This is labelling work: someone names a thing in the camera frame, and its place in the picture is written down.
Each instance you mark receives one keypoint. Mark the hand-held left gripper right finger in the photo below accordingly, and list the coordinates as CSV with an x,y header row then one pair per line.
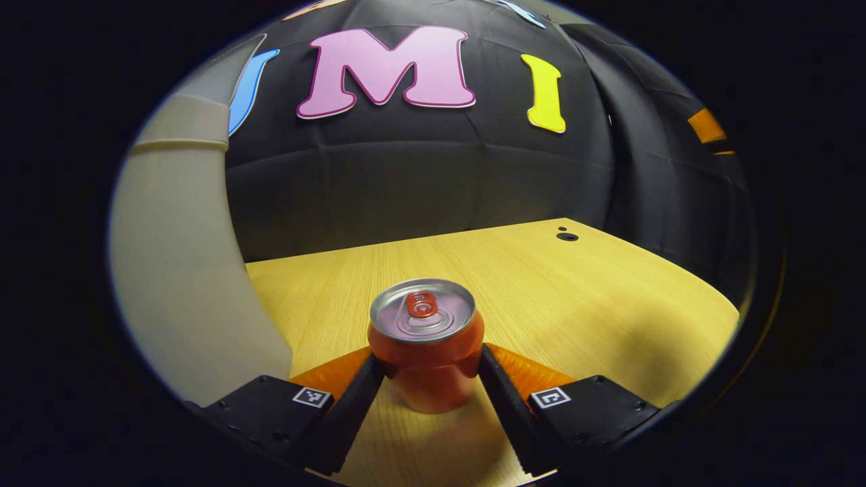
x,y
511,412

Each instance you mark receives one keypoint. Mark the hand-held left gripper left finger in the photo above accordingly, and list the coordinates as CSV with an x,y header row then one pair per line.
x,y
348,419

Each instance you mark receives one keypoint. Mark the red pop can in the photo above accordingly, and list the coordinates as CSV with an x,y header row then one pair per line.
x,y
426,365

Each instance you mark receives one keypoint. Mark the white desktop garbage bin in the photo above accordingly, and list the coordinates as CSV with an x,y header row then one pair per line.
x,y
183,257

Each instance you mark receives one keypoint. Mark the black backdrop cloth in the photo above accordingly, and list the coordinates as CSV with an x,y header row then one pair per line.
x,y
419,176

